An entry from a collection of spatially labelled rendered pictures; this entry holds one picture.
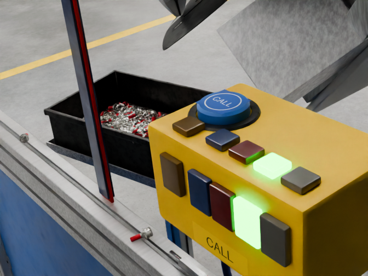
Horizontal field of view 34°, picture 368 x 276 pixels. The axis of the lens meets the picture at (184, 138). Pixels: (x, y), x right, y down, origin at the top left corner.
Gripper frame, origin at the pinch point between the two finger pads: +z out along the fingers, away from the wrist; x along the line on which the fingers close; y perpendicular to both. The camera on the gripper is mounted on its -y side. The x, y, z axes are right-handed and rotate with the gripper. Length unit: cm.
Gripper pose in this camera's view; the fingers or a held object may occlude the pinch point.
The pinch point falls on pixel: (174, 8)
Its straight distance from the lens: 97.9
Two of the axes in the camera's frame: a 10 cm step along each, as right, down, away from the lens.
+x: 7.8, -3.8, 5.0
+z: 2.8, 9.2, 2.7
